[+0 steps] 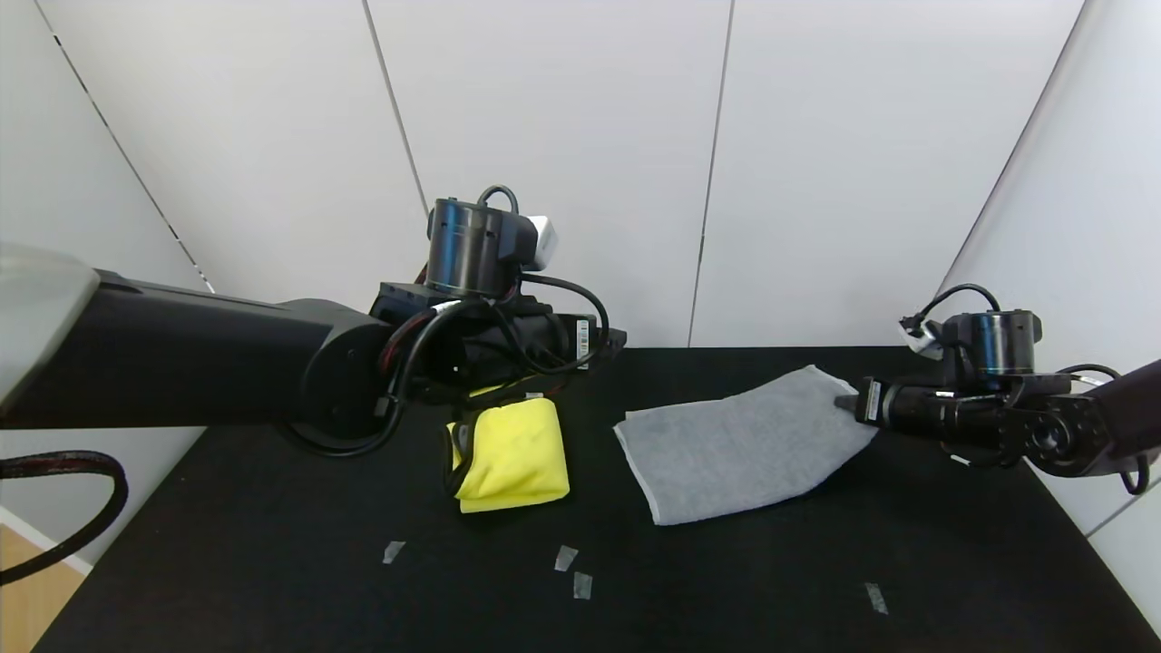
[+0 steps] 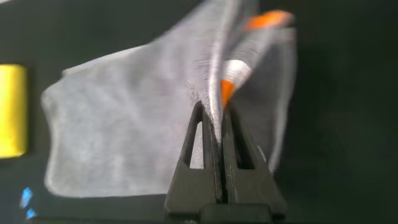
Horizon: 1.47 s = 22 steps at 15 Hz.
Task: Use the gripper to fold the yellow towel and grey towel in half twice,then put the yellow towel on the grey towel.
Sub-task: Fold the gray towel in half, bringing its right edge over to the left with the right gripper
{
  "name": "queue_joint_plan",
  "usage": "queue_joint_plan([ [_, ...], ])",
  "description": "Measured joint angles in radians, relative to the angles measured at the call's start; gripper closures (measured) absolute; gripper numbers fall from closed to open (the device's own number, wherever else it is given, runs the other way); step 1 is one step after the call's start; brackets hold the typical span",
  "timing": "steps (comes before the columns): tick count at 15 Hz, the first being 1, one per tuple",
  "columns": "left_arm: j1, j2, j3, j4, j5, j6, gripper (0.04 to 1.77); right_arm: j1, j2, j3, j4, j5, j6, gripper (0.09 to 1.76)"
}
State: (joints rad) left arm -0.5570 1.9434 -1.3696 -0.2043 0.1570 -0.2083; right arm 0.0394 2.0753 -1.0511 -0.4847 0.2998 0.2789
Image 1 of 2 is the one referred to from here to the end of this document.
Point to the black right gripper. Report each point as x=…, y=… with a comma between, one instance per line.
x=873, y=402

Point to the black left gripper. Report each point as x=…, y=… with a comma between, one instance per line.
x=587, y=339

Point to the yellow microfibre towel black edging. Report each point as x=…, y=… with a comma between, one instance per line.
x=517, y=458

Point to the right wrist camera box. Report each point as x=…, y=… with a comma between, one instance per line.
x=918, y=334

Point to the grey towel orange white pattern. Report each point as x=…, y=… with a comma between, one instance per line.
x=744, y=449

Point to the clear tape piece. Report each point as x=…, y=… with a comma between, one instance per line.
x=581, y=586
x=876, y=599
x=394, y=552
x=566, y=558

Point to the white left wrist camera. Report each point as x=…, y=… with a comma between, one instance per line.
x=542, y=242

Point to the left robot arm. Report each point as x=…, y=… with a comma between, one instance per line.
x=181, y=354

